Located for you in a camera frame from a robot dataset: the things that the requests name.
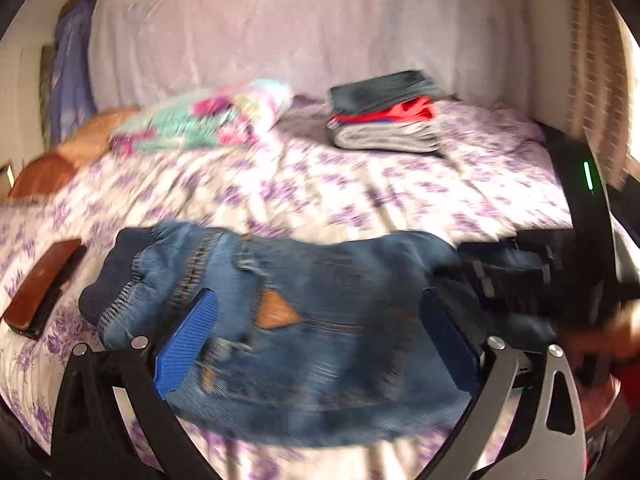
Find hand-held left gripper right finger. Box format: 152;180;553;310
421;287;589;480

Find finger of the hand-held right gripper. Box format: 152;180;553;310
457;240;551;312

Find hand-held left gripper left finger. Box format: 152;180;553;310
50;287;222;480

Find blue denim pants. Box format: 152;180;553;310
79;222;566;448

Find person's right forearm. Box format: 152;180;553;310
582;360;640;466

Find person's right hand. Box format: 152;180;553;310
557;300;640;367

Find beige checked curtain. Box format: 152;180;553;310
567;0;640;162

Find brown leather wallet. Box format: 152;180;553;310
1;239;87;341

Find folded grey garment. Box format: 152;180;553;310
330;120;442;156

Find folded red garment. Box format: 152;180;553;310
327;97;437;129

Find purple floral bed sheet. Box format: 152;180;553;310
0;95;631;480

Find brown cushion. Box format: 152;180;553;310
9;107;141;202

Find folded dark teal garment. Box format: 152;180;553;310
327;70;444;116

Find colourful floral pillow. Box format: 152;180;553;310
110;79;295;155

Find blue patterned cloth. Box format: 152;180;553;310
50;0;99;141

